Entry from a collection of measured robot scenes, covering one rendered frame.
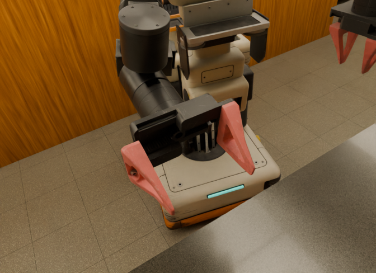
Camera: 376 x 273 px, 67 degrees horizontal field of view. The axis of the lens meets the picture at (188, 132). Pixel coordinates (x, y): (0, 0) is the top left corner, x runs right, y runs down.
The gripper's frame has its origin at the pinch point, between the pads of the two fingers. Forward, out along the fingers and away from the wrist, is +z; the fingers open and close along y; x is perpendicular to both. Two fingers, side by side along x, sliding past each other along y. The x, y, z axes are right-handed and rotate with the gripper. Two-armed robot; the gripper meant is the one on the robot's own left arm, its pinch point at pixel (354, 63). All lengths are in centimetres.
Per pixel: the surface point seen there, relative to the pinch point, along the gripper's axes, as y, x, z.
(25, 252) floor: -84, -96, 109
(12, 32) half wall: -161, -57, 27
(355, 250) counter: 19.3, -19.4, 15.2
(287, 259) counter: 14.9, -28.3, 15.2
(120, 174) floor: -105, -35, 110
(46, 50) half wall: -161, -44, 42
